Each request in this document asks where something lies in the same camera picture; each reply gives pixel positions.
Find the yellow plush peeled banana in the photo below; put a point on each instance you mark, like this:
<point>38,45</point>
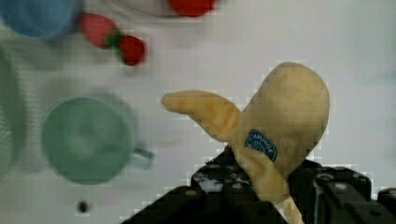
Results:
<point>271,137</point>

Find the red ketchup bottle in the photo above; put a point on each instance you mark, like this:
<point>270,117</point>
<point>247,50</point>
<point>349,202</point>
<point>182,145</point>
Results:
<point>191,8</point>

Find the blue bowl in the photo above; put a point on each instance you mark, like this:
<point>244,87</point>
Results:
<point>41,19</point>

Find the green perforated colander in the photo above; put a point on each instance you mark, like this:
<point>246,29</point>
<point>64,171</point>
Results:
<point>13,114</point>

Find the pink toy strawberry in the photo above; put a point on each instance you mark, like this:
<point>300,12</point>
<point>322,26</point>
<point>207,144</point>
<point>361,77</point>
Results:
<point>97,29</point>

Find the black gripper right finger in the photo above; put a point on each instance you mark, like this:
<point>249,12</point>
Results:
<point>339,195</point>

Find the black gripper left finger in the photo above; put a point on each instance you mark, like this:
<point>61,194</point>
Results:
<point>219,193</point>

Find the green mug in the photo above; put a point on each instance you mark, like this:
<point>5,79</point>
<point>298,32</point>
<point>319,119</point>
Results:
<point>91,140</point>

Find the red toy strawberry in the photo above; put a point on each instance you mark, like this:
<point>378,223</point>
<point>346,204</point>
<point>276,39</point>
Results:
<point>132,50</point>

